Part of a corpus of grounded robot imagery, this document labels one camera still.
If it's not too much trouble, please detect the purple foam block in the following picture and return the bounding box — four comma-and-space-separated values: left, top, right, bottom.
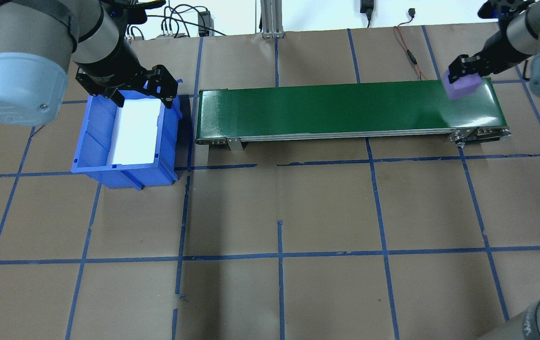
442, 71, 483, 101

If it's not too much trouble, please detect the white foam pad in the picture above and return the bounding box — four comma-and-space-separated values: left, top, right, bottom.
107, 98, 163, 166

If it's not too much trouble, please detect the blue plastic storage bin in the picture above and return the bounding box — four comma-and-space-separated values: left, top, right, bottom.
70, 79, 184, 190

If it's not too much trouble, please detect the small circuit board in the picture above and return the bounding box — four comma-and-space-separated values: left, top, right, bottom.
155, 28, 191, 39

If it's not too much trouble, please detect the green conveyor belt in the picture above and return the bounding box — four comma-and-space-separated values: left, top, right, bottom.
195, 77, 512, 152

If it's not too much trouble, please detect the red conveyor wire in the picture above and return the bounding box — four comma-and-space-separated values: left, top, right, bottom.
394, 24, 429, 82

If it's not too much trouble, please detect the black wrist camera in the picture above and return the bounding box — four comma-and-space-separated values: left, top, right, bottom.
478, 0, 535, 20
102, 0, 166, 26

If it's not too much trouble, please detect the aluminium profile post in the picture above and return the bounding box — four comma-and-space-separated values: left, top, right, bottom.
260, 0, 286, 39

